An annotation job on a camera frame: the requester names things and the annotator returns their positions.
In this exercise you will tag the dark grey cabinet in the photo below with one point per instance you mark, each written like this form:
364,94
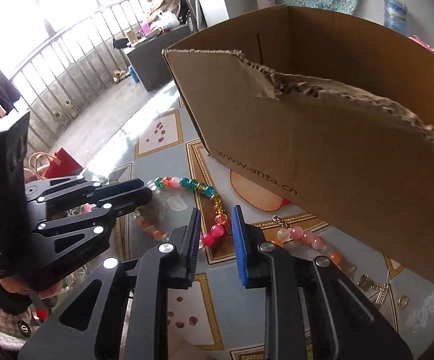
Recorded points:
147,60

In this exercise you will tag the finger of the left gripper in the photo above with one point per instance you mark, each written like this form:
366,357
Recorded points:
72,191
87,233

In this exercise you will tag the metal balcony railing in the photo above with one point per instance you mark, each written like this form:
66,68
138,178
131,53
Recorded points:
59,55

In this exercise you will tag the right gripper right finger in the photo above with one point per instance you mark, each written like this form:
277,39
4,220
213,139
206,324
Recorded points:
313,310

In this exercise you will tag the red gift bag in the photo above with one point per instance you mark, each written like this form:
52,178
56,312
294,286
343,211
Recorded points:
62,164

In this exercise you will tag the left hand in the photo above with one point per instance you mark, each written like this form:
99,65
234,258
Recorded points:
14,284

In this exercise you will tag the brown cardboard box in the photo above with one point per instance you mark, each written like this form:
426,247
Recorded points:
331,112

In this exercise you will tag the blue water bottle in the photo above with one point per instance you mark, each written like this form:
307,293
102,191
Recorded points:
395,16

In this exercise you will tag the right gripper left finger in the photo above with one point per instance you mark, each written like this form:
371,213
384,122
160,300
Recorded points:
120,310

